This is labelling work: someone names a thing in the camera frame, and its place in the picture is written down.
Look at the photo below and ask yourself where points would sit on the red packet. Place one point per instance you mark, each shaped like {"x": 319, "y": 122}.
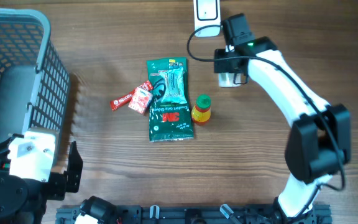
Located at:
{"x": 140, "y": 100}

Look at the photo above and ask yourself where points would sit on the red stick sachet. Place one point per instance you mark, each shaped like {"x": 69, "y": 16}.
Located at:
{"x": 121, "y": 101}

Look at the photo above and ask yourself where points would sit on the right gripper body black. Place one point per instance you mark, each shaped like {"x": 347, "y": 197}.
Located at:
{"x": 225, "y": 65}

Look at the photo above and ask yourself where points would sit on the green 3M gloves packet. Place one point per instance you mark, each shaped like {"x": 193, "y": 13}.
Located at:
{"x": 168, "y": 121}

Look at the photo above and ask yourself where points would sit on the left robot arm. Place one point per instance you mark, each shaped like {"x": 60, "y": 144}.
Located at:
{"x": 27, "y": 181}

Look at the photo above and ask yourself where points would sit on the grey plastic mesh basket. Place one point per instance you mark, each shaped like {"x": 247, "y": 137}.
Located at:
{"x": 34, "y": 83}

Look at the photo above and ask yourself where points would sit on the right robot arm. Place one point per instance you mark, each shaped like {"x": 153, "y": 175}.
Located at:
{"x": 319, "y": 142}

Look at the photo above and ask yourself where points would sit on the green cap sauce bottle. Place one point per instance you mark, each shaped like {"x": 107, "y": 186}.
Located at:
{"x": 201, "y": 112}

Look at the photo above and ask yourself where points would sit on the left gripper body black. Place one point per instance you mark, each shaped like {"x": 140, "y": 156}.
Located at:
{"x": 55, "y": 189}

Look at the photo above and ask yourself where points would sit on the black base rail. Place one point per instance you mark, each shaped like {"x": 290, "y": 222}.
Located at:
{"x": 260, "y": 213}

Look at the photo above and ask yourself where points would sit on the teal white sachet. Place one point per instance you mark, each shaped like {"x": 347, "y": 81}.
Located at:
{"x": 175, "y": 87}

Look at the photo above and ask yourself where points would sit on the white barcode scanner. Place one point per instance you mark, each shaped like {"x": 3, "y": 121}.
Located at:
{"x": 207, "y": 15}

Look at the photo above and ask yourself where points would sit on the green lid white jar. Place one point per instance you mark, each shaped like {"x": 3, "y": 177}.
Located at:
{"x": 229, "y": 80}

